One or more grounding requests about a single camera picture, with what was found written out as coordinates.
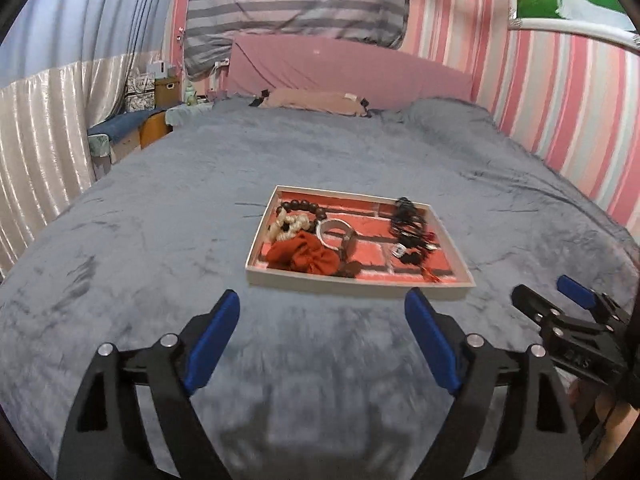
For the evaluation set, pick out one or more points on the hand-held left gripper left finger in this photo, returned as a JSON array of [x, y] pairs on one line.
[[212, 340]]

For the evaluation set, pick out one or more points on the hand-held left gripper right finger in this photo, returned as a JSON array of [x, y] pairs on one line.
[[432, 345]]

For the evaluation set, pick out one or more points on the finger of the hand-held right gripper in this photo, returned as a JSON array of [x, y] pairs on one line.
[[530, 300], [575, 286]]

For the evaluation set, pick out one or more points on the black scrunchie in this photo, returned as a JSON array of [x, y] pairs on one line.
[[415, 259]]

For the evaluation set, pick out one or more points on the jewelry tray with orange lining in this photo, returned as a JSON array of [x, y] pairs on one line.
[[310, 280]]

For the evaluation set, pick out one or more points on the cream scrunchie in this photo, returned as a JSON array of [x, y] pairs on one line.
[[292, 222]]

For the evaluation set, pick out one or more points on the person's right hand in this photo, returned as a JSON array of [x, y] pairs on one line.
[[620, 435]]

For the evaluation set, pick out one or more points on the red scrunchie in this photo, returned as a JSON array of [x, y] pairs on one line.
[[305, 255]]

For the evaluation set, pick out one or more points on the grey plush blanket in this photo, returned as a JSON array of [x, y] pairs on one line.
[[175, 200]]

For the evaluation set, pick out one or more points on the pale green floral cloth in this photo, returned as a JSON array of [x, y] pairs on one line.
[[100, 146]]

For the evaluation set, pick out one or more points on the blue cloth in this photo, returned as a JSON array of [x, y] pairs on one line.
[[125, 125]]

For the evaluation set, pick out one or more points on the small green figurine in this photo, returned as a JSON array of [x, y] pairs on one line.
[[190, 94]]

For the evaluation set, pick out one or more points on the brown cardboard storage box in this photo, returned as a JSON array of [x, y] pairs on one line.
[[166, 92]]

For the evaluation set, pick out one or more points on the pale satin curtain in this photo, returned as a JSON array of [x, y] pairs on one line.
[[40, 150]]

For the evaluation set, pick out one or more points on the beige pink pillow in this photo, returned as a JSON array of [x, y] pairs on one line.
[[310, 100]]

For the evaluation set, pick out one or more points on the patterned storage box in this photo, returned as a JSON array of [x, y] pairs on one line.
[[140, 91]]

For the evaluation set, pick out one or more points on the white device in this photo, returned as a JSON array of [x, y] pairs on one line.
[[160, 69]]

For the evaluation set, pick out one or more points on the pink headboard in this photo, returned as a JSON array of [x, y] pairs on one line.
[[350, 70]]

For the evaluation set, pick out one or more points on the grey striped quilt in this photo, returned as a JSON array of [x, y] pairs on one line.
[[300, 0]]

